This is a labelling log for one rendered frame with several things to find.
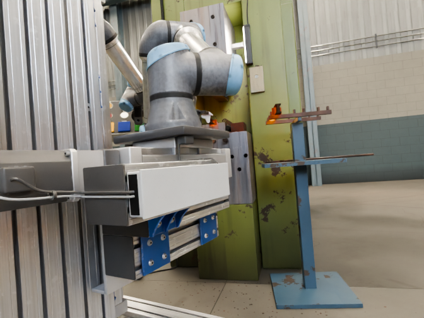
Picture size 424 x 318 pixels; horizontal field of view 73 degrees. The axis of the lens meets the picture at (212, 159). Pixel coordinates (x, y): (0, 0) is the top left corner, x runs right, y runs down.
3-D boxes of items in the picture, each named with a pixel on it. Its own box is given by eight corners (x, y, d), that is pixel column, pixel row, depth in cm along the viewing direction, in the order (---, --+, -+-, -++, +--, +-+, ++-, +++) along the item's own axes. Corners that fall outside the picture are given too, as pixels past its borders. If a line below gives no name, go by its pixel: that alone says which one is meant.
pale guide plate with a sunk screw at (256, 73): (264, 91, 191) (262, 65, 191) (250, 93, 193) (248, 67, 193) (264, 91, 193) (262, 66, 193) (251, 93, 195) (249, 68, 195)
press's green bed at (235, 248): (259, 281, 174) (252, 204, 175) (199, 279, 184) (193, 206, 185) (265, 252, 228) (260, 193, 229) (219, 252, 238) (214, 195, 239)
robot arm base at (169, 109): (180, 127, 67) (176, 86, 67) (132, 135, 75) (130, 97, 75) (212, 131, 80) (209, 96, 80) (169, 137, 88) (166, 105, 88)
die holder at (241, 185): (252, 203, 175) (247, 130, 176) (193, 206, 185) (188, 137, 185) (260, 192, 229) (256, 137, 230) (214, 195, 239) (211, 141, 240)
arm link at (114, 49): (103, -1, 118) (163, 93, 151) (84, 7, 123) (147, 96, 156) (89, 12, 111) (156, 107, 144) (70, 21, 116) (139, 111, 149)
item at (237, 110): (257, 137, 228) (247, 23, 229) (207, 141, 238) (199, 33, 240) (258, 137, 238) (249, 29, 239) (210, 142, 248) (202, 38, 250)
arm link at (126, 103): (130, 100, 144) (138, 85, 150) (114, 103, 149) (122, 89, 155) (139, 111, 149) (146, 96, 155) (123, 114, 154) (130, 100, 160)
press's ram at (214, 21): (240, 61, 183) (235, -1, 183) (183, 70, 192) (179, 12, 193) (249, 79, 223) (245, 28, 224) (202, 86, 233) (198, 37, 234)
